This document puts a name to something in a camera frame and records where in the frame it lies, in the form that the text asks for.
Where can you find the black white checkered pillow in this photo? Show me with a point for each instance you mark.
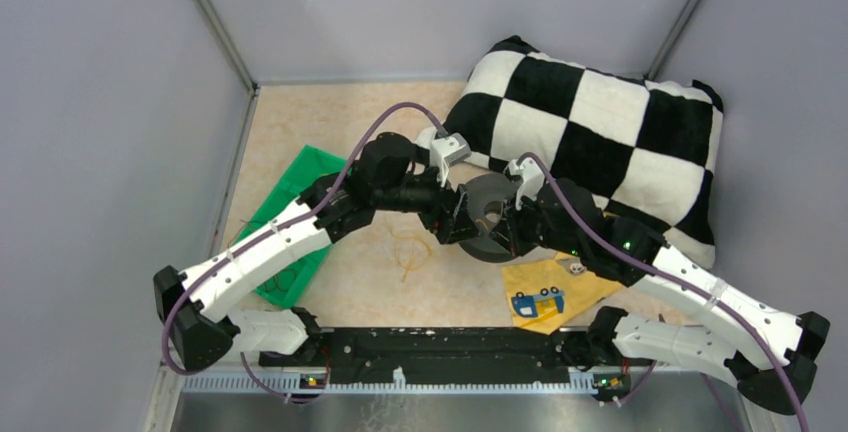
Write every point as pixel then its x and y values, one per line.
pixel 643 149

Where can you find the yellow cloth with car print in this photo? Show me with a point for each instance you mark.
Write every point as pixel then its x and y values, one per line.
pixel 543 295

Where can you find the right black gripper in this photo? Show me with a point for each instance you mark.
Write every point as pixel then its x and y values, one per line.
pixel 508 230

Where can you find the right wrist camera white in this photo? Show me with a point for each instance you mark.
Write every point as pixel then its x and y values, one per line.
pixel 530 179

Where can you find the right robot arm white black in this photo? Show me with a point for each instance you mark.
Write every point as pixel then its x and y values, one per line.
pixel 768 355

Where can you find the green compartment tray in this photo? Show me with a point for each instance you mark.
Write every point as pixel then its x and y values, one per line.
pixel 286 287

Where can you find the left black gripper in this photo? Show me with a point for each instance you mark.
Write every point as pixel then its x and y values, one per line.
pixel 447 216

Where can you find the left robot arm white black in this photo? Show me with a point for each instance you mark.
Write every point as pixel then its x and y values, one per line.
pixel 194 304

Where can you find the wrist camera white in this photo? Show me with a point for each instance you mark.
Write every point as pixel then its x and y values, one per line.
pixel 530 179
pixel 445 152

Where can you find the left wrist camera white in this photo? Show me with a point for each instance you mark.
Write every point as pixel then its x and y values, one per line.
pixel 445 152

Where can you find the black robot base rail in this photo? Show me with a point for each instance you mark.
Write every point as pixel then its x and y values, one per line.
pixel 444 356

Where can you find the white slotted cable duct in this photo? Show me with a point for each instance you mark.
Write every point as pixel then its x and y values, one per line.
pixel 238 381

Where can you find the black cable spool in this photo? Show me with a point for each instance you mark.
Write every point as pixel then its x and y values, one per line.
pixel 500 187

